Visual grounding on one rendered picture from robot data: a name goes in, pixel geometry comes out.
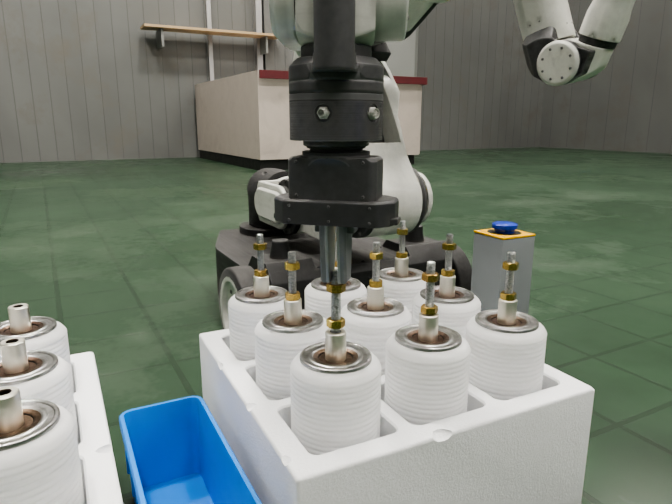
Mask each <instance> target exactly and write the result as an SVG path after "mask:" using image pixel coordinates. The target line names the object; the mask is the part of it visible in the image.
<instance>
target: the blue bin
mask: <svg viewBox="0 0 672 504"><path fill-rule="evenodd" d="M119 425H120V429H121V434H122V438H123V442H124V446H125V456H126V466H127V474H130V478H131V487H132V496H133V498H134V502H135V504H262V502H261V500H260V499H259V497H258V495H257V493H256V492H255V490H254V488H253V486H252V484H251V483H250V481H249V479H248V477H247V476H246V474H245V472H244V470H243V469H242V467H241V465H240V463H239V461H238V460H237V458H236V456H235V454H234V453H233V451H232V449H231V447H230V445H229V444H228V442H227V440H226V438H225V437H224V435H223V433H222V431H221V429H220V428H219V426H218V424H217V422H216V421H215V419H214V417H213V415H212V413H211V412H210V410H209V408H208V406H207V405H206V403H205V401H204V399H203V398H201V397H199V396H188V397H183V398H179V399H174V400H170V401H165V402H161V403H156V404H152V405H147V406H143V407H138V408H134V409H130V410H127V411H125V412H123V413H122V414H121V415H120V416H119Z"/></svg>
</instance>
